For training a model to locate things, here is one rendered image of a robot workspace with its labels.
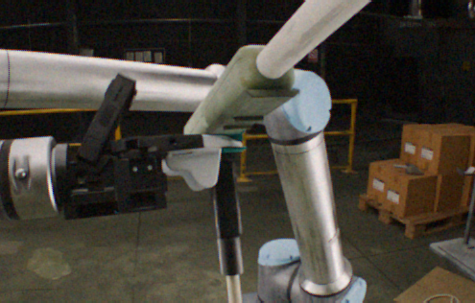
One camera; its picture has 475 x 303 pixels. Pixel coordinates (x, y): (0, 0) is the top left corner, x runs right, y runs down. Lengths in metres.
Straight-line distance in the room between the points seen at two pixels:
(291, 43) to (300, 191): 0.58
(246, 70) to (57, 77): 0.35
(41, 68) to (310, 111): 0.46
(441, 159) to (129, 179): 3.35
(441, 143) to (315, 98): 2.91
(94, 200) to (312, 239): 0.58
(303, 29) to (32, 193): 0.30
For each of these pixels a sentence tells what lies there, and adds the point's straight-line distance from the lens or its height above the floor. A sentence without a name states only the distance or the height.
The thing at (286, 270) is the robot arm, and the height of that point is 0.87.
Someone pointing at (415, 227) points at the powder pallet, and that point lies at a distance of 3.40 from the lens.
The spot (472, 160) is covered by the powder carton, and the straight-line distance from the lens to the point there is 3.86.
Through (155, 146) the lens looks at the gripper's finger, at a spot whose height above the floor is 1.38.
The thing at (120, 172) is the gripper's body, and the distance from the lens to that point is 0.40.
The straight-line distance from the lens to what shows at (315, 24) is 0.21.
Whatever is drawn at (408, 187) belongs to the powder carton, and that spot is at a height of 0.43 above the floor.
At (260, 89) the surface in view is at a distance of 0.28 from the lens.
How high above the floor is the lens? 1.46
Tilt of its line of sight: 13 degrees down
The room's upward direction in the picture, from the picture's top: straight up
